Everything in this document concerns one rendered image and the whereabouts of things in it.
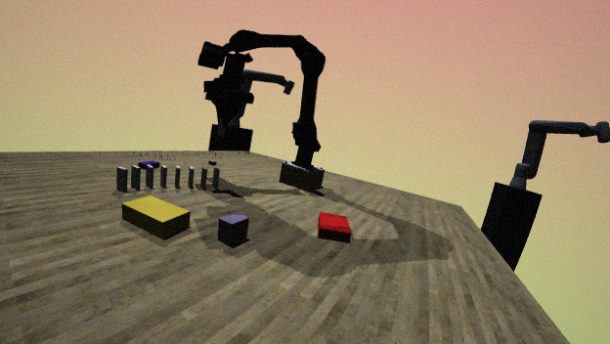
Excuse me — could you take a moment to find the red flat block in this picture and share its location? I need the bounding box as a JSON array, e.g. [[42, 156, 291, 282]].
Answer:
[[318, 212, 351, 243]]

